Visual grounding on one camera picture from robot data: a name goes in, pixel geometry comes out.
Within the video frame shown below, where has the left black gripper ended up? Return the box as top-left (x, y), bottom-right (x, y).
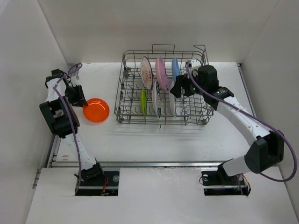
top-left (64, 84), bottom-right (87, 107)

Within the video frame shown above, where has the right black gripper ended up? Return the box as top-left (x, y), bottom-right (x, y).
top-left (170, 70), bottom-right (206, 98)

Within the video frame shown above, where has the white plate blue line pattern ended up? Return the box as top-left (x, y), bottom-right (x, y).
top-left (169, 91), bottom-right (177, 118)

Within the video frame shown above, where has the orange plastic plate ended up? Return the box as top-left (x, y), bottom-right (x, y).
top-left (82, 98), bottom-right (110, 123)

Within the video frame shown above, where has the white plate green lettered rim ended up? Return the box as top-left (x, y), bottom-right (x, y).
top-left (152, 80), bottom-right (161, 118)

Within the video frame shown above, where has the blue plastic plate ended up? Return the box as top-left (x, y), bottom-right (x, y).
top-left (171, 57), bottom-right (180, 83)

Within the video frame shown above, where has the pink plastic plate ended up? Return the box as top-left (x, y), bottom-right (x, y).
top-left (155, 56), bottom-right (168, 91)

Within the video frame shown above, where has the grey wire dish rack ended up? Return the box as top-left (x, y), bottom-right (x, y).
top-left (114, 44), bottom-right (214, 126)

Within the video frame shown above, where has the lime green plastic plate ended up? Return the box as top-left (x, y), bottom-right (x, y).
top-left (140, 89), bottom-right (147, 115)

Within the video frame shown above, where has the white plate red pattern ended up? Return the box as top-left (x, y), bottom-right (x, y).
top-left (141, 56), bottom-right (153, 90)

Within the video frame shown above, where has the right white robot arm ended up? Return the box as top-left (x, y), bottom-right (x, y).
top-left (170, 61), bottom-right (285, 184)

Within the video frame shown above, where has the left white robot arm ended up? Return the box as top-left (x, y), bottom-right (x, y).
top-left (39, 69), bottom-right (105, 185)

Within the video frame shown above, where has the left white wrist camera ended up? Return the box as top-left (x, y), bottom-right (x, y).
top-left (69, 67), bottom-right (80, 86)

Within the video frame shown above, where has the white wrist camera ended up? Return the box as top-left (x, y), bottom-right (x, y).
top-left (185, 58), bottom-right (202, 77)
top-left (69, 67), bottom-right (80, 86)

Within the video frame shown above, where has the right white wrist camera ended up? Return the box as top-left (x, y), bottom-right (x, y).
top-left (185, 58), bottom-right (202, 77)

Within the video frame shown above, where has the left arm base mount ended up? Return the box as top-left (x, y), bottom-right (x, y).
top-left (74, 163), bottom-right (120, 196)

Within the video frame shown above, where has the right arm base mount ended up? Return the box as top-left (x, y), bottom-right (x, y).
top-left (199, 170), bottom-right (251, 196)

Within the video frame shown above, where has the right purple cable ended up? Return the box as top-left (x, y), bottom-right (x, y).
top-left (186, 61), bottom-right (298, 182)

